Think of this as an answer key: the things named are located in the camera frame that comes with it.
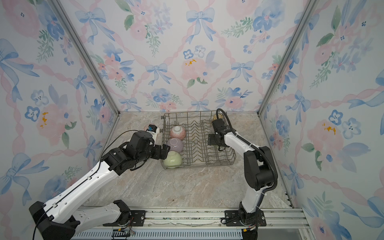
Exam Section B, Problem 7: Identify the pink patterned bowl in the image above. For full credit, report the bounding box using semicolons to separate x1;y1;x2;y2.
170;126;187;140

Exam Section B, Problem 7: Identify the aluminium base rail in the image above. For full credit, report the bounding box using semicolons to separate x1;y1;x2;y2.
73;208;315;240

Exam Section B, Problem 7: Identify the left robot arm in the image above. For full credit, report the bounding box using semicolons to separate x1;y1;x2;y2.
29;124;170;240

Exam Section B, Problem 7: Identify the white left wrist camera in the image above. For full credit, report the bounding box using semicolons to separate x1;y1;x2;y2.
147;124;160;142

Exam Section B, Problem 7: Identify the aluminium right corner post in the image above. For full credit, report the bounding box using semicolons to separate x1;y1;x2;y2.
257;0;318;118

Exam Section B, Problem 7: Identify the aluminium corner post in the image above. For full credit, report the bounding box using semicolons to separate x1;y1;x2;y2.
48;0;120;116
257;0;318;118

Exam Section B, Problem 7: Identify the lilac ceramic bowl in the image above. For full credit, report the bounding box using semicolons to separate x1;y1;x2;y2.
167;138;184;153

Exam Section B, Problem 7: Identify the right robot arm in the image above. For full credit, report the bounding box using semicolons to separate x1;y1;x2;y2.
208;118;278;226

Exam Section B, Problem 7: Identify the aluminium left corner post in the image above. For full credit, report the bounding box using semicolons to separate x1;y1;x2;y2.
48;0;120;116

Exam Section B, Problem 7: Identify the green ceramic bowl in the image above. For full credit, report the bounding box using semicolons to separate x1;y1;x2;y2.
163;151;183;169

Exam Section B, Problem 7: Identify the black corrugated cable hose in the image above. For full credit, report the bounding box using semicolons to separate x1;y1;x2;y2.
215;108;278;193

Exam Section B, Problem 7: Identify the grey wire dish rack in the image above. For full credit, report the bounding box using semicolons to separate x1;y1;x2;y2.
161;111;236;170

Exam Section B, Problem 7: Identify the amber glass tumbler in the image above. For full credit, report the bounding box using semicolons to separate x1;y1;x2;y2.
212;113;224;121

